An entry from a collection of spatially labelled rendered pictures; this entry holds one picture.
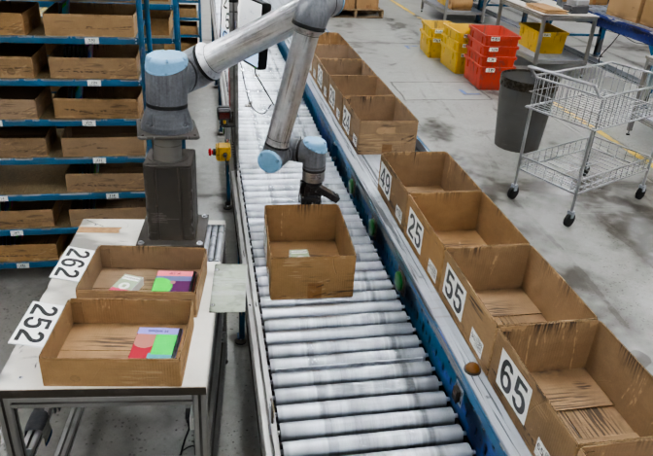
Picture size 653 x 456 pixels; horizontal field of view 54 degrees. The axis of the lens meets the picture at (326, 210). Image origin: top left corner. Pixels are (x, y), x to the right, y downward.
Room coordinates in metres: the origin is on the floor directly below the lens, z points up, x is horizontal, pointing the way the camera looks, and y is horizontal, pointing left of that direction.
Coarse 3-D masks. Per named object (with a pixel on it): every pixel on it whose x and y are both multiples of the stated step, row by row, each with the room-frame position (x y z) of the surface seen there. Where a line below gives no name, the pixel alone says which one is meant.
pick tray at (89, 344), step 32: (64, 320) 1.54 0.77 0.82; (96, 320) 1.61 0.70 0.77; (128, 320) 1.62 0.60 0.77; (160, 320) 1.63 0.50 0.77; (192, 320) 1.61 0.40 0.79; (64, 352) 1.46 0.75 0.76; (96, 352) 1.47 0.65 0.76; (128, 352) 1.48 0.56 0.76; (64, 384) 1.33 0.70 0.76; (96, 384) 1.34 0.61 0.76; (128, 384) 1.35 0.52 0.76; (160, 384) 1.35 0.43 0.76
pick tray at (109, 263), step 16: (96, 256) 1.88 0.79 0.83; (112, 256) 1.93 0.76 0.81; (128, 256) 1.93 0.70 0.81; (144, 256) 1.94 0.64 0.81; (160, 256) 1.94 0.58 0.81; (176, 256) 1.95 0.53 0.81; (192, 256) 1.95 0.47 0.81; (96, 272) 1.86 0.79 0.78; (112, 272) 1.90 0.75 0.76; (128, 272) 1.90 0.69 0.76; (144, 272) 1.91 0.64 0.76; (80, 288) 1.69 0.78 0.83; (96, 288) 1.79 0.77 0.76; (144, 288) 1.81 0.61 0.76
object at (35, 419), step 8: (40, 408) 1.53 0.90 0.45; (32, 416) 1.50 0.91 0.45; (40, 416) 1.50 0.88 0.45; (48, 416) 1.52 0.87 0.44; (32, 424) 1.47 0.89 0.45; (40, 424) 1.47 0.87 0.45; (48, 424) 1.50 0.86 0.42; (24, 432) 1.44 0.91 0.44; (48, 432) 1.48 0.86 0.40; (48, 440) 1.47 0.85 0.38
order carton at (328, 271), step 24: (264, 216) 2.14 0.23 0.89; (288, 216) 2.20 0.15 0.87; (312, 216) 2.22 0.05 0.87; (336, 216) 2.23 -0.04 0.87; (288, 240) 2.20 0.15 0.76; (312, 240) 2.22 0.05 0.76; (336, 240) 2.20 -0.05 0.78; (288, 264) 1.81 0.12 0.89; (312, 264) 1.83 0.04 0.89; (336, 264) 1.84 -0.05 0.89; (288, 288) 1.81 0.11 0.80; (312, 288) 1.83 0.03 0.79; (336, 288) 1.84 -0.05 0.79
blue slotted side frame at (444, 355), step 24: (312, 96) 3.80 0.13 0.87; (312, 120) 3.91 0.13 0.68; (336, 144) 3.04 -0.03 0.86; (336, 168) 3.14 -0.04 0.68; (360, 192) 2.64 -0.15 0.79; (360, 216) 2.60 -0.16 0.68; (384, 240) 2.21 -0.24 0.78; (384, 264) 2.18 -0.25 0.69; (408, 288) 1.89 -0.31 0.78; (408, 312) 1.85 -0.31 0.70; (432, 336) 1.63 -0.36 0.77; (432, 360) 1.60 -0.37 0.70; (456, 360) 1.39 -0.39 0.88; (456, 408) 1.39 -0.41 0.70; (480, 408) 1.21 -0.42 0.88; (480, 432) 1.24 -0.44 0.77
